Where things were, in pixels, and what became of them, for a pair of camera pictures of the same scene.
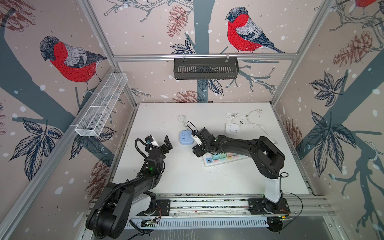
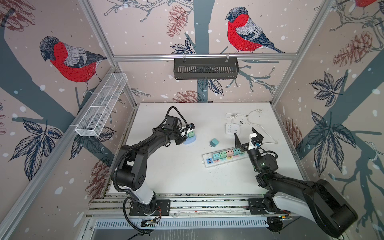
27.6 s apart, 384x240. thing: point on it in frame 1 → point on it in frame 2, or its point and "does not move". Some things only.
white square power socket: [232, 128] does not move
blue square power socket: [185, 137] does not move
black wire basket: [205, 68] does not move
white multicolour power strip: [208, 161] does not move
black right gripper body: [202, 148] → [253, 158]
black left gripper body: [162, 150] → [177, 137]
